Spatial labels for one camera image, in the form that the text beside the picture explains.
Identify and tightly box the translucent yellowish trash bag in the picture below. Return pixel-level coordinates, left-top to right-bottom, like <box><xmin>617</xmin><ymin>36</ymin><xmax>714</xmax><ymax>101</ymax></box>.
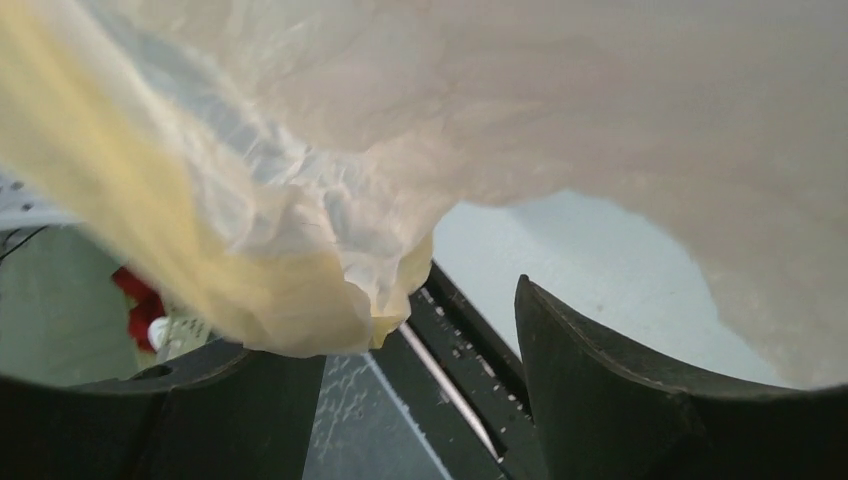
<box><xmin>1</xmin><ymin>1</ymin><xmax>847</xmax><ymax>387</ymax></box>

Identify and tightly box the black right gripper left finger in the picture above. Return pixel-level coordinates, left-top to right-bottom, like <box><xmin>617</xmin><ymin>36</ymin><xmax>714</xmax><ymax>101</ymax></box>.
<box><xmin>1</xmin><ymin>340</ymin><xmax>325</xmax><ymax>479</ymax></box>

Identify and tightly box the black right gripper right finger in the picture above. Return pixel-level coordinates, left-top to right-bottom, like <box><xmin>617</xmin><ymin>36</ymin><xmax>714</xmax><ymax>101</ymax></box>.
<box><xmin>515</xmin><ymin>277</ymin><xmax>847</xmax><ymax>479</ymax></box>

